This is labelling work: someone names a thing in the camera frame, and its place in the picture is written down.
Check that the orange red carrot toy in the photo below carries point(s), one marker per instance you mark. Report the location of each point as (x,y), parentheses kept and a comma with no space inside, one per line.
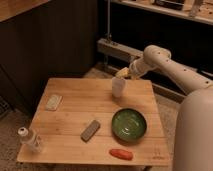
(121,154)

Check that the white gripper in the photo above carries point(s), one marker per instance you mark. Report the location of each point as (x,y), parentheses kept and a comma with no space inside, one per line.
(137,68)

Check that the white ceramic cup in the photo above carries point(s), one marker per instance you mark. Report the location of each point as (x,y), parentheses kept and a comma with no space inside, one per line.
(118,85)

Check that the background shelf with items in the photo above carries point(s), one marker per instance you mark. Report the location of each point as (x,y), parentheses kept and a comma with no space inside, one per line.
(195,10)

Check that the grey sponge block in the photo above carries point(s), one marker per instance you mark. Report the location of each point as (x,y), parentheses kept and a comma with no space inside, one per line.
(87,134)

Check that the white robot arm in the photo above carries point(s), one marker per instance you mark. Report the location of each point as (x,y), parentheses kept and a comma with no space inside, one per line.
(193,146)

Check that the metal pole stand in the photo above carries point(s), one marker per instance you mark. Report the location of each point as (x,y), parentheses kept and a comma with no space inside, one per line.
(119,51)

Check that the wooden table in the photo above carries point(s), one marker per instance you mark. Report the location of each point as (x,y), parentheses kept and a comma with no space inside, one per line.
(74,121)

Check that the green ceramic bowl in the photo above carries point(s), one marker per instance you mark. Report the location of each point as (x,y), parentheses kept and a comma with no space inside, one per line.
(128,125)

